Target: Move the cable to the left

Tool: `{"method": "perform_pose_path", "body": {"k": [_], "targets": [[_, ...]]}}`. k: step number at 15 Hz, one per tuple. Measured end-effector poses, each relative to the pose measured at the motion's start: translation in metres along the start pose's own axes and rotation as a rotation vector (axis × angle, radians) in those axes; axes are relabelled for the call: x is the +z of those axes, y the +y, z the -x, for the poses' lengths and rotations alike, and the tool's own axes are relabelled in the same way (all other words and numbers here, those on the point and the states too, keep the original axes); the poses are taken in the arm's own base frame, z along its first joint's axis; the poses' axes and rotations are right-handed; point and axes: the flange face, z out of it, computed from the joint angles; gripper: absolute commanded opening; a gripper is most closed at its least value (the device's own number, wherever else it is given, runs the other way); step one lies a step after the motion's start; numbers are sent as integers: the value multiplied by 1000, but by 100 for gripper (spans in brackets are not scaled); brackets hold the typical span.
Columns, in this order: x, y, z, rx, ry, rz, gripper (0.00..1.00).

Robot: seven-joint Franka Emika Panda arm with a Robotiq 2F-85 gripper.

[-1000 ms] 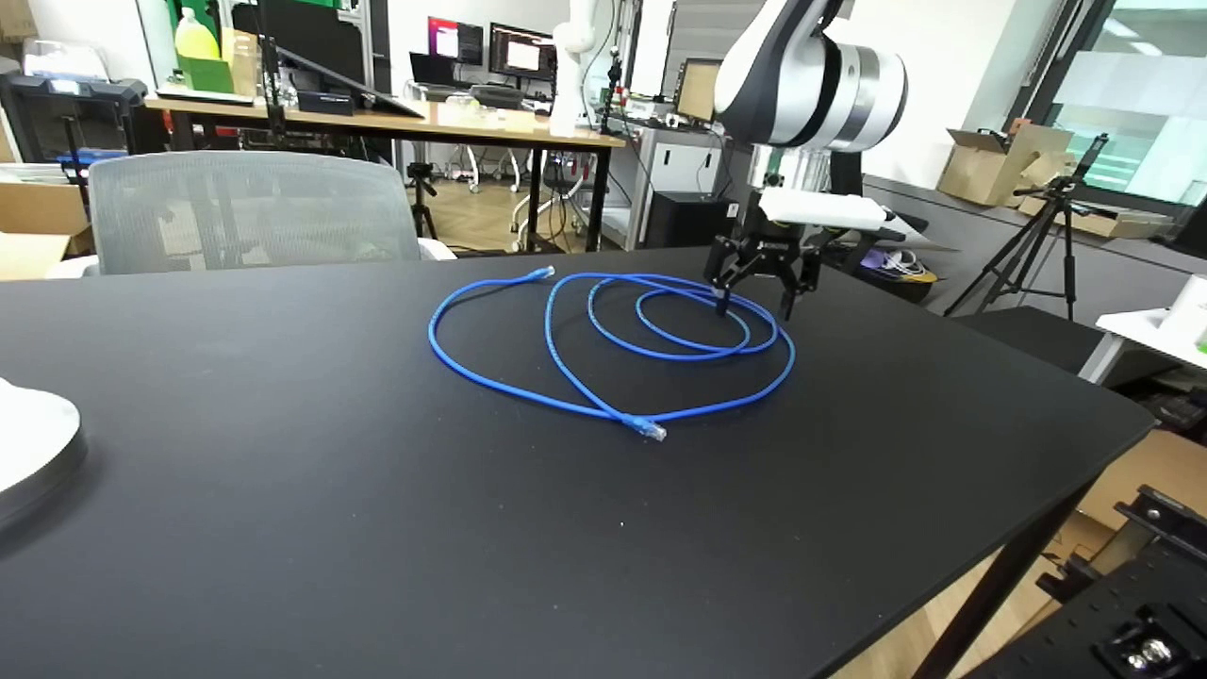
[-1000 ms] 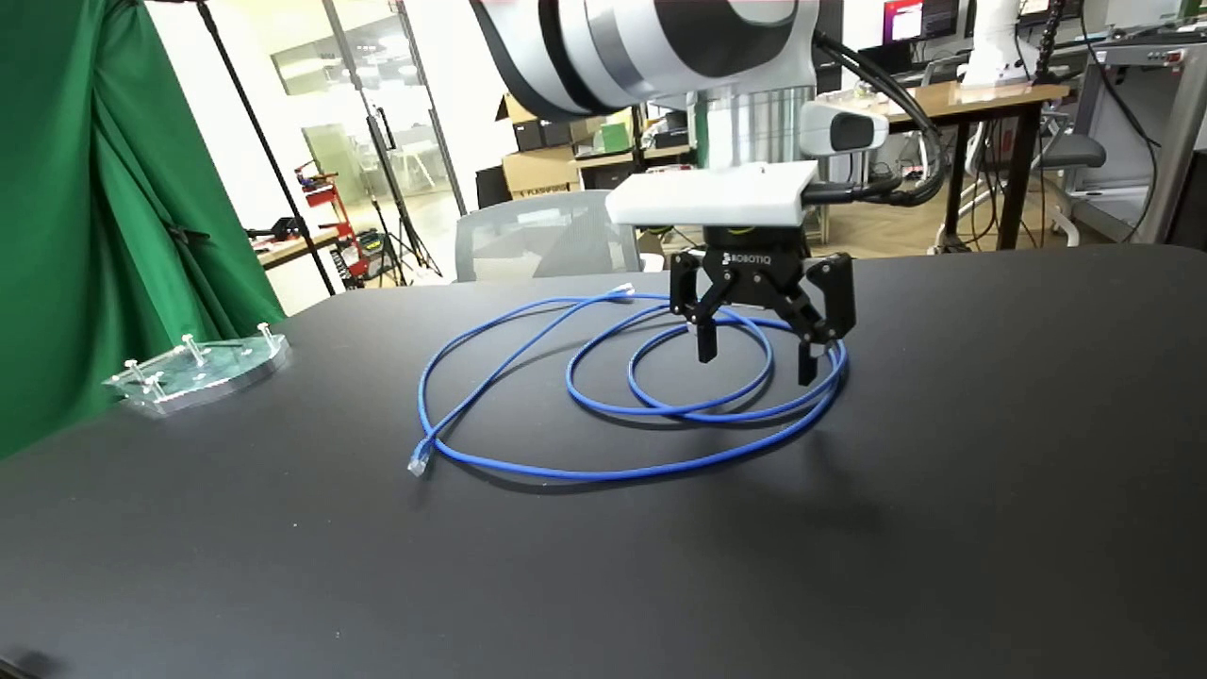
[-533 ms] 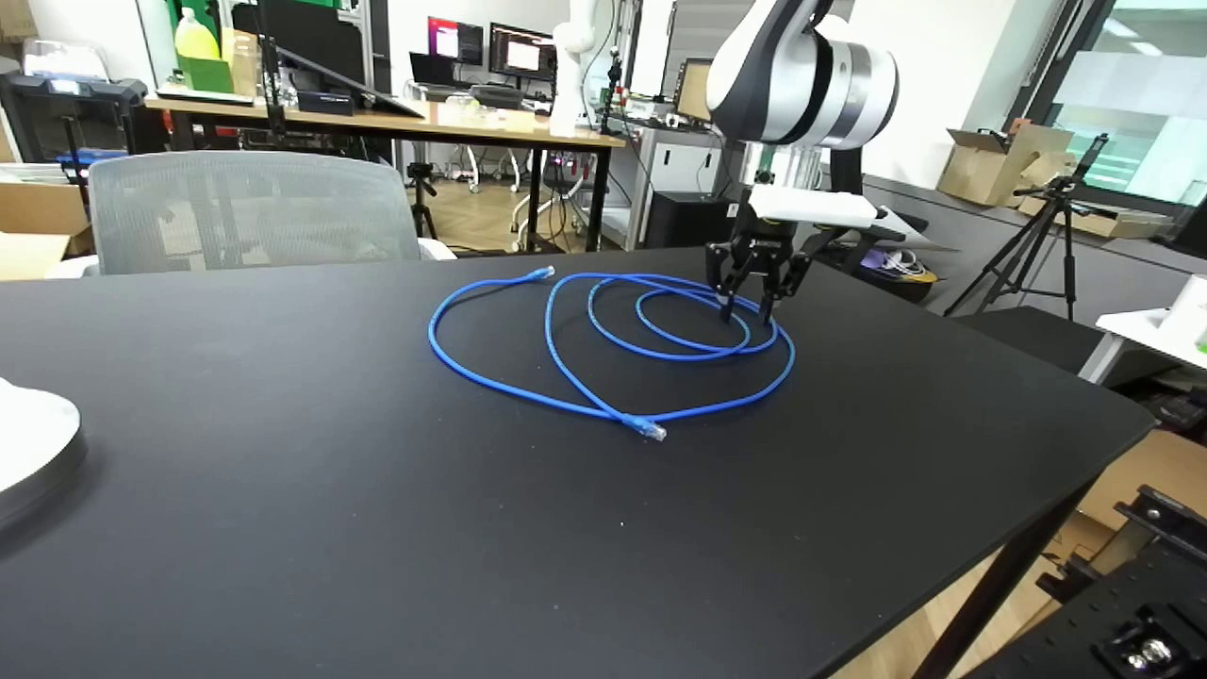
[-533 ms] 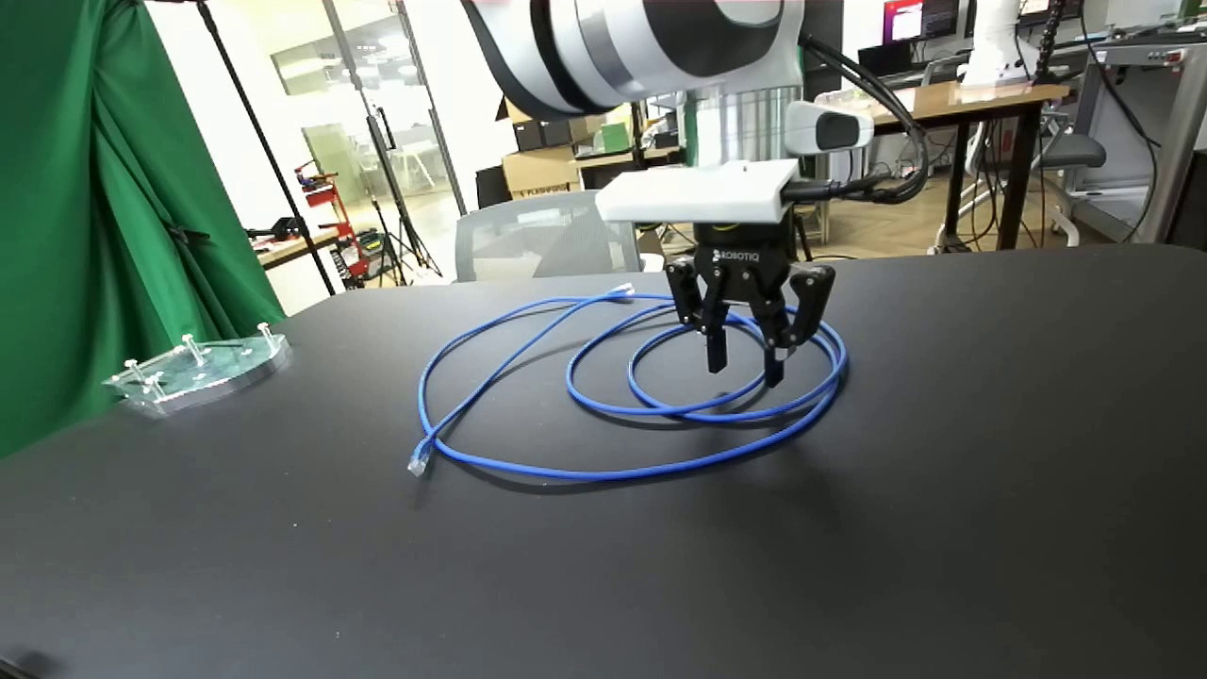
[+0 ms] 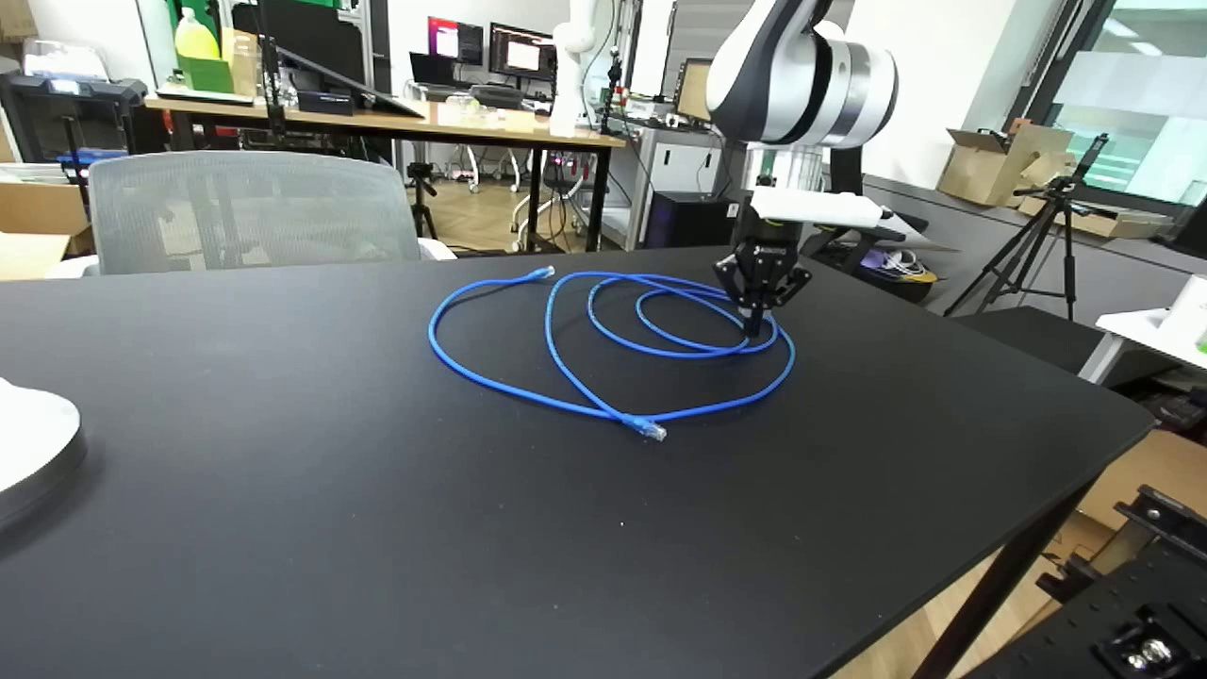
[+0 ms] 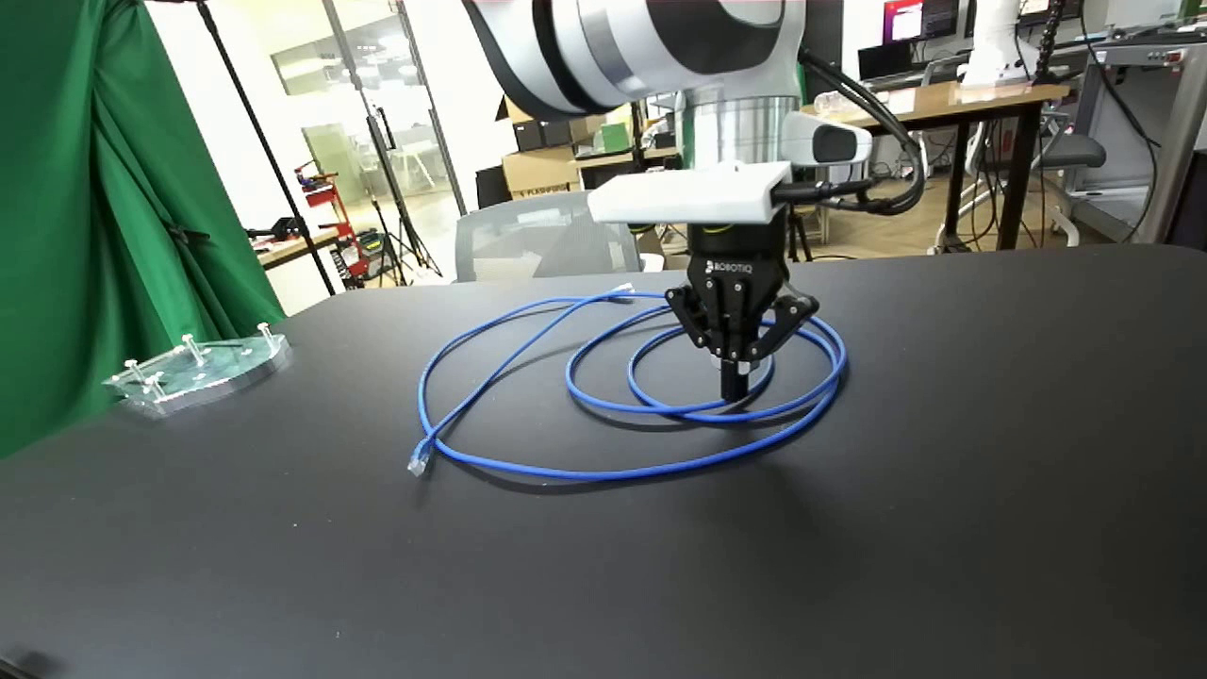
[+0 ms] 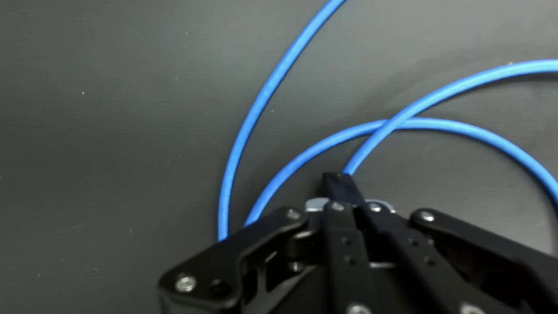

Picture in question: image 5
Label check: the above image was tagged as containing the small black tripod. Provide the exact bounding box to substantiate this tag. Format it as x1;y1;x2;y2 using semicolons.
405;160;445;242

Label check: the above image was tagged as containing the large open cardboard box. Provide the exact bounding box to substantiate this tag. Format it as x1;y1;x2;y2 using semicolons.
935;122;1079;210

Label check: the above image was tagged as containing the grey mesh office chair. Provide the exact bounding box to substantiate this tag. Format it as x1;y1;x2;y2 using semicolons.
82;149;460;278

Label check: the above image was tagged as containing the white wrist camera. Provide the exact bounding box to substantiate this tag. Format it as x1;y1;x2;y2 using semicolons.
746;185;933;247

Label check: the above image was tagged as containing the wooden picture frame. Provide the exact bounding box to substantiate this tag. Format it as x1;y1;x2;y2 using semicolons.
671;58;715;125

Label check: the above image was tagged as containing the black box with colourful print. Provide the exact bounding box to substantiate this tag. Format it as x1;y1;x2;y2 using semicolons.
852;242;940;306

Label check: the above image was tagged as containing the white side table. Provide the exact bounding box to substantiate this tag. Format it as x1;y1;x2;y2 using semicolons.
1076;277;1207;387

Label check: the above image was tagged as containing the low flat cardboard box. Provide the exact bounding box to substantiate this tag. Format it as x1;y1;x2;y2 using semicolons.
1012;194;1123;242

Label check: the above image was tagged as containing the white metal cabinet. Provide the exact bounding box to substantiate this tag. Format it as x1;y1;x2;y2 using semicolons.
621;118;746;248

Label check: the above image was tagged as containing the blue ethernet cable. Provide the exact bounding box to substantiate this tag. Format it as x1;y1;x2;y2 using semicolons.
424;263;803;444

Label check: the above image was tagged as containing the black metal equipment frame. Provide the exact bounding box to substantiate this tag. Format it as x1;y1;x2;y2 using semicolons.
964;483;1207;679

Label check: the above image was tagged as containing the large black tripod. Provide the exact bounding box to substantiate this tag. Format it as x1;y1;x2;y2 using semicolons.
940;130;1118;325

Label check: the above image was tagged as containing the monitor with white window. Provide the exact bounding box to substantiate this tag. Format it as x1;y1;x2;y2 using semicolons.
486;19;557;88

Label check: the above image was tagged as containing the white plate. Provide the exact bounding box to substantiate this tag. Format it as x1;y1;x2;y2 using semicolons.
0;372;89;532

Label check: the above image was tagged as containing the long wooden desk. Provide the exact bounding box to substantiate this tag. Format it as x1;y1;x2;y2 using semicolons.
143;89;631;257

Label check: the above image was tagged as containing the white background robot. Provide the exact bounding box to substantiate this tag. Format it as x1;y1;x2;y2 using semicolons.
549;0;606;137

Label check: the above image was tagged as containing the monitor with pink screen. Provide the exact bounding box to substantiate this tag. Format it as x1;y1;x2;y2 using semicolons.
424;13;486;68

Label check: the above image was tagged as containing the black table leg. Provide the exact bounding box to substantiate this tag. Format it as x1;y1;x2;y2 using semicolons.
908;501;1087;679

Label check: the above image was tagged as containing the black equipment case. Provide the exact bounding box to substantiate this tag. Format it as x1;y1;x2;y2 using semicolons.
0;71;151;167

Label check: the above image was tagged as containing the black boom stand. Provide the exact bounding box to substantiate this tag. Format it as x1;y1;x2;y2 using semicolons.
230;0;417;118

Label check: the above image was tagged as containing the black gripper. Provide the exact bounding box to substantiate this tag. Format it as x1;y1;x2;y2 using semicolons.
709;228;815;342

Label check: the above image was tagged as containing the brown cardboard box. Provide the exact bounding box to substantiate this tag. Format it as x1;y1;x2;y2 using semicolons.
0;180;95;282

